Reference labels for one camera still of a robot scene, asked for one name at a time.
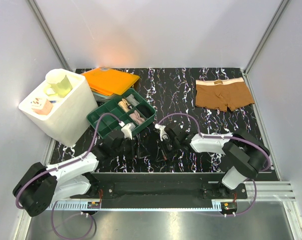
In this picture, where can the pink rolled sock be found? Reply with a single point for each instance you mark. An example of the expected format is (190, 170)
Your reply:
(135, 116)

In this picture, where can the black underwear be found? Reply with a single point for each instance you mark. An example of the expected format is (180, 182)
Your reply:
(152, 147)

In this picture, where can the orange and teal folders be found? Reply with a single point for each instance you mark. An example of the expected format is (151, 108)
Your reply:
(106, 81)

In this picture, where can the beige rolled sock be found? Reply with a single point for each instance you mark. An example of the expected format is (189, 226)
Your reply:
(125, 105)

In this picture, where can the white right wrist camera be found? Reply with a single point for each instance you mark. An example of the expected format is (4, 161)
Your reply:
(163, 134)

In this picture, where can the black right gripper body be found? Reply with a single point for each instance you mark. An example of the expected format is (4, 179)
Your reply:
(172, 144)

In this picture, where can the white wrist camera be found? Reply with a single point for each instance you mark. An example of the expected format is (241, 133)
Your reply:
(163, 134)
(127, 129)

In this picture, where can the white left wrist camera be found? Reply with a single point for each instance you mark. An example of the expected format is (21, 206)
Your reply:
(127, 129)

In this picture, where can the green divided organizer tray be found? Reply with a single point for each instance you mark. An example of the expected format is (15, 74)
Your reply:
(104, 117)

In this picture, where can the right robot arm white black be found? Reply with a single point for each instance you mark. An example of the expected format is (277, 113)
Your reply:
(246, 154)

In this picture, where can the grey rolled sock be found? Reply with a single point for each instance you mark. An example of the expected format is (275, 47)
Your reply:
(131, 99)

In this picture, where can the brown boxer briefs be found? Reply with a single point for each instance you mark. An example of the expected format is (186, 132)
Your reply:
(223, 95)

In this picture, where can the pink box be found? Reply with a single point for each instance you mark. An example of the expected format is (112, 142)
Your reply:
(41, 106)

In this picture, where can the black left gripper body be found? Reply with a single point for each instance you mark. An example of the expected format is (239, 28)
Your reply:
(126, 149)

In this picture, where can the yellow green cup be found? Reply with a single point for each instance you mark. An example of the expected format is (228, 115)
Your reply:
(58, 83)

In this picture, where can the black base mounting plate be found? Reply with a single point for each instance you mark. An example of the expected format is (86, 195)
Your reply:
(112, 178)

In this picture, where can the white storage bin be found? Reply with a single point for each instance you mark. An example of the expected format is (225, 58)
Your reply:
(66, 122)

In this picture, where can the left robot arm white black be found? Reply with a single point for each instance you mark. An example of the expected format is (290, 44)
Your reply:
(43, 185)

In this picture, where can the aluminium front rail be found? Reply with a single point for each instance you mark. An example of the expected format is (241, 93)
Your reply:
(166, 196)

